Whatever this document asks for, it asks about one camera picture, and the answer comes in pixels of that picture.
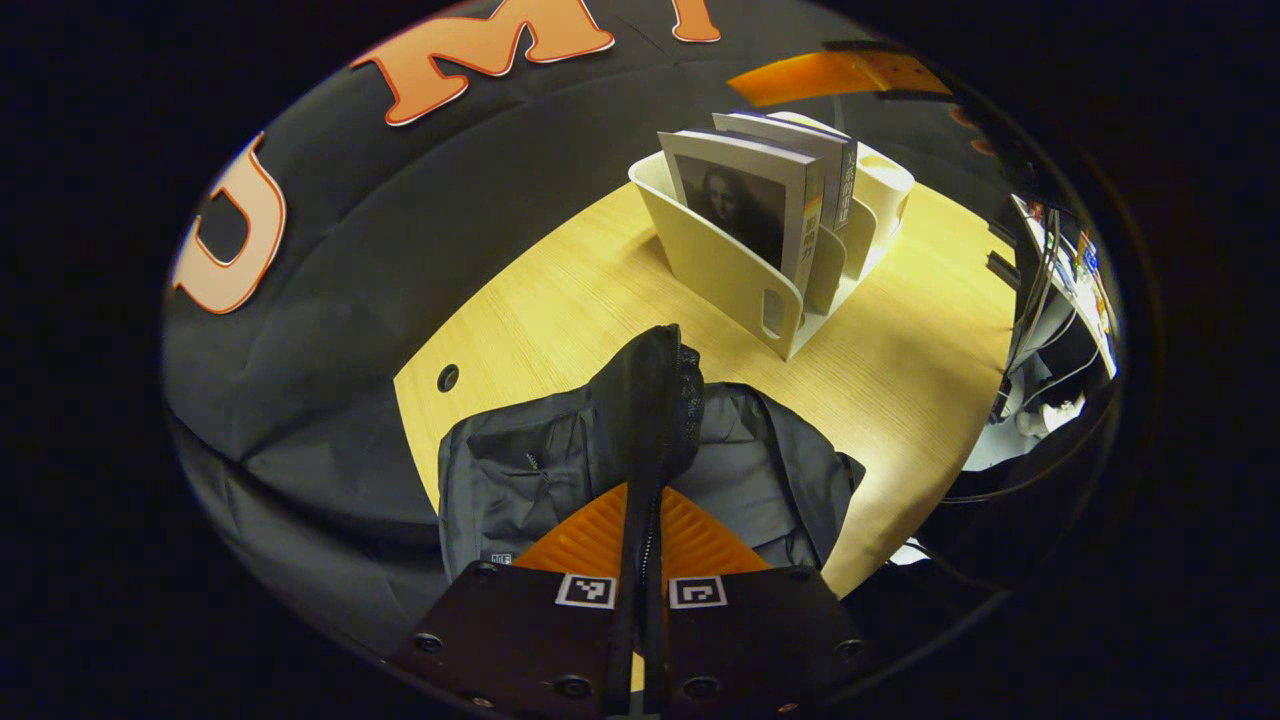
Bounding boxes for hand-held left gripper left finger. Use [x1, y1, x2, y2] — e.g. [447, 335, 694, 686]
[388, 485, 633, 720]

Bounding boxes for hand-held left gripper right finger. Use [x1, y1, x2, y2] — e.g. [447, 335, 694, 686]
[660, 487, 868, 720]

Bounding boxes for black schoolbag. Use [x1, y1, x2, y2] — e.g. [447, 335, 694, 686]
[437, 323, 867, 720]

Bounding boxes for white bookshelf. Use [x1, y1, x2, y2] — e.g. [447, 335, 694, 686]
[628, 110, 916, 361]

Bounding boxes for white side desk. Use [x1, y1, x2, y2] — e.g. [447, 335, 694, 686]
[1005, 193, 1121, 386]

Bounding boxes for white shoe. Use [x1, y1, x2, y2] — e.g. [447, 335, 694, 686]
[1013, 393, 1088, 438]

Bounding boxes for portrait cover book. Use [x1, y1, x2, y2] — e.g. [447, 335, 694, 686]
[657, 128, 827, 301]

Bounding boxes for purple cover book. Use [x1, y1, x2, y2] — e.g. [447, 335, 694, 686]
[712, 112, 859, 236]

